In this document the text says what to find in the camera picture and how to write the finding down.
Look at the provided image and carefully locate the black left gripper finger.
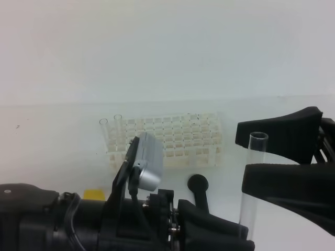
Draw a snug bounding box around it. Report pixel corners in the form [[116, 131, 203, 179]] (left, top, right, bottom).
[[235, 107, 334, 164]]

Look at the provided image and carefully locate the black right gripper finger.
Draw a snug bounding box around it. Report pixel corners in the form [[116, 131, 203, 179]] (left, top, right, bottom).
[[178, 163, 334, 250]]

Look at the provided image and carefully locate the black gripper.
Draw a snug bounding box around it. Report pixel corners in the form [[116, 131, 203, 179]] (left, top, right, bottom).
[[98, 137, 180, 250]]

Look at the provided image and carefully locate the clear glass test tube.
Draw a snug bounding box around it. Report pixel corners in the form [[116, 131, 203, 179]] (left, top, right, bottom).
[[239, 132, 269, 238]]

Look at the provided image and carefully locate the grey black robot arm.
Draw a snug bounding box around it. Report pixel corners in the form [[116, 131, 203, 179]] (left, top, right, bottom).
[[1, 107, 334, 250]]

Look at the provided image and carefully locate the clear test tube in rack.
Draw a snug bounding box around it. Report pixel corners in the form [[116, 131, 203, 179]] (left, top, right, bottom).
[[99, 118, 109, 147], [114, 114, 123, 142]]

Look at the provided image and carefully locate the white plastic test tube rack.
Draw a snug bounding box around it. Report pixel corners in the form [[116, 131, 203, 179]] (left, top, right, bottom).
[[106, 113, 223, 173]]

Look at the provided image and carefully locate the yellow foam cube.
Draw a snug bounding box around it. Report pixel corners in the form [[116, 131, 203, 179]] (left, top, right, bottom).
[[83, 189, 106, 201]]

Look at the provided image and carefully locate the black plastic scoop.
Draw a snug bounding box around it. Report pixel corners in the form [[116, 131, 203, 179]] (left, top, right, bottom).
[[187, 174, 209, 213]]

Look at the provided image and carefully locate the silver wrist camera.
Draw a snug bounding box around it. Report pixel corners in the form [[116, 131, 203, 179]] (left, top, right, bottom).
[[133, 132, 163, 191]]

